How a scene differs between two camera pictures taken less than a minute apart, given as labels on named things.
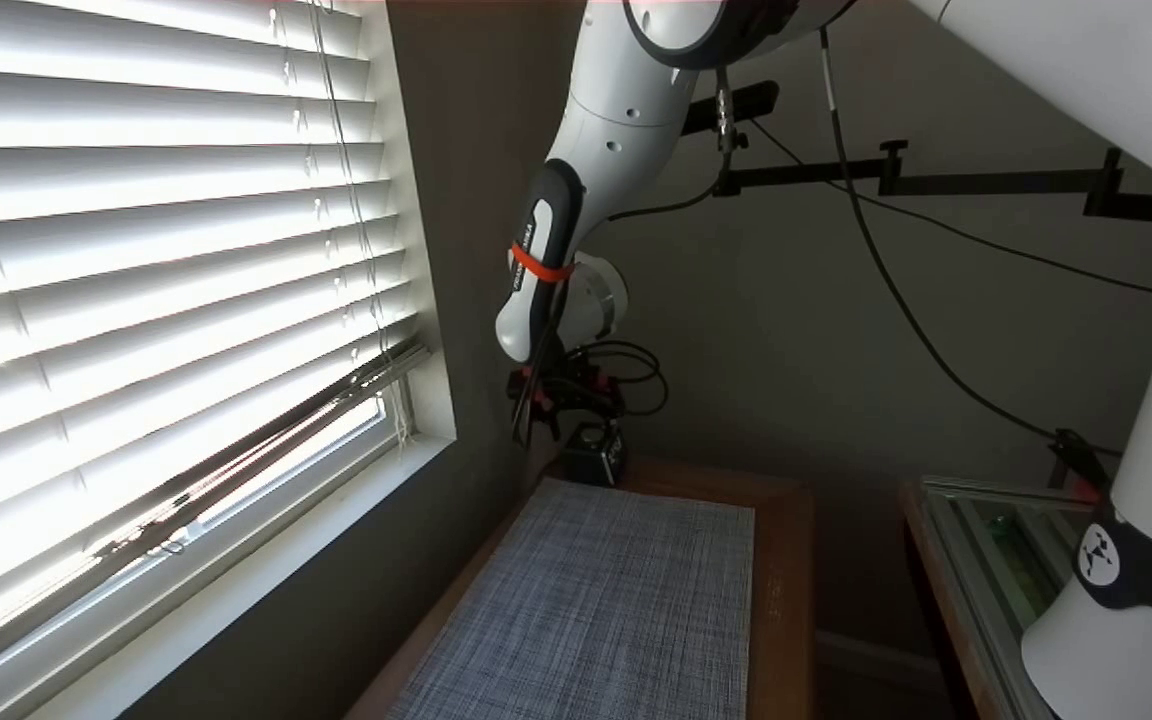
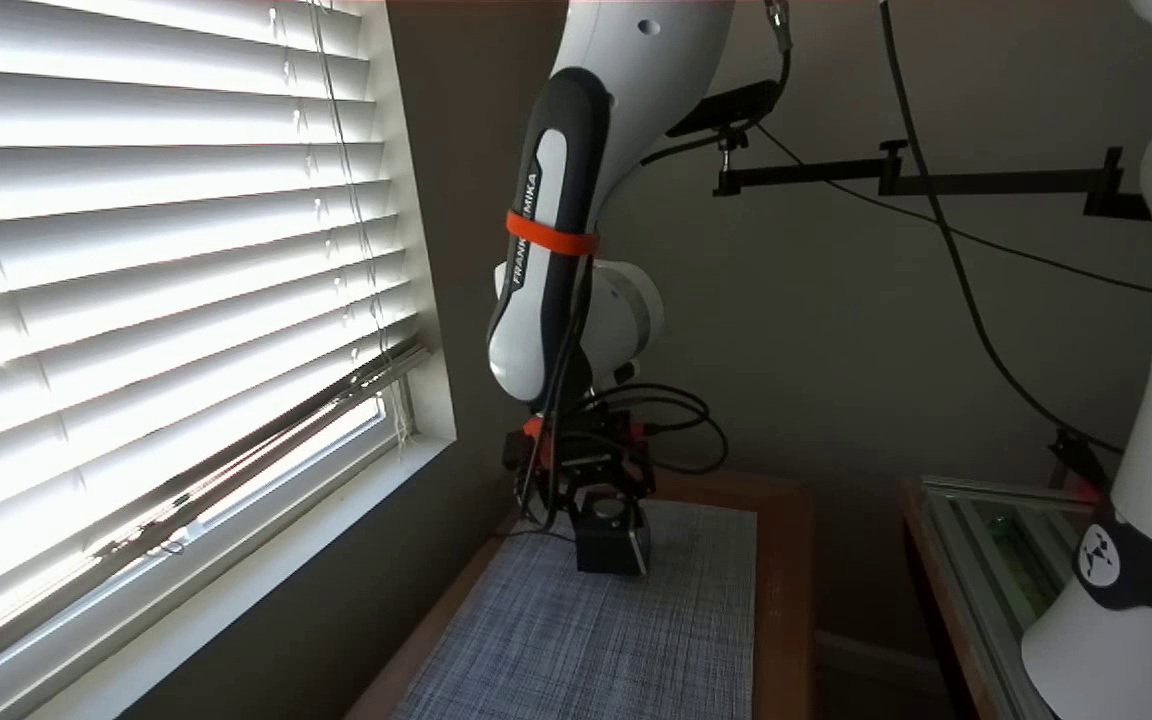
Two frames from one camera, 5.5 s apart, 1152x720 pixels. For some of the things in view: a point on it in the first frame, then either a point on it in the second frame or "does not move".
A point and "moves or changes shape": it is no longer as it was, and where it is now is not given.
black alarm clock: x=596 y=462 moves or changes shape
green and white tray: x=1004 y=553 does not move
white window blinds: x=165 y=233 does not move
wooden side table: x=979 y=684 does not move
